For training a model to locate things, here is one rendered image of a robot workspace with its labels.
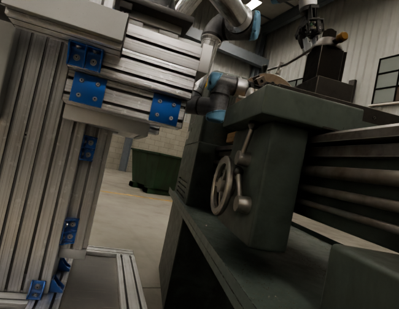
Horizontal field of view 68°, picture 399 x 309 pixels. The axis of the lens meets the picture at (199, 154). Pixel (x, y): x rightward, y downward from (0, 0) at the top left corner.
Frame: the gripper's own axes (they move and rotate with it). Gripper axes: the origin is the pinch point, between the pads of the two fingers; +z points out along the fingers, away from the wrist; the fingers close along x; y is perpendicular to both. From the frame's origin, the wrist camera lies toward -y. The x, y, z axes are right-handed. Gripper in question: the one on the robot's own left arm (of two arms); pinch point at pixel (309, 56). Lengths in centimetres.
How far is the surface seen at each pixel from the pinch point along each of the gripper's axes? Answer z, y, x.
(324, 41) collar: 12, 49, -25
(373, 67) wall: -169, -620, 579
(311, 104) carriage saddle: 31, 66, -41
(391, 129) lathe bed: 38, 84, -39
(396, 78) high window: -119, -547, 582
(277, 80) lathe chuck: 7.7, -10.0, -10.7
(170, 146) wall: 6, -1068, 22
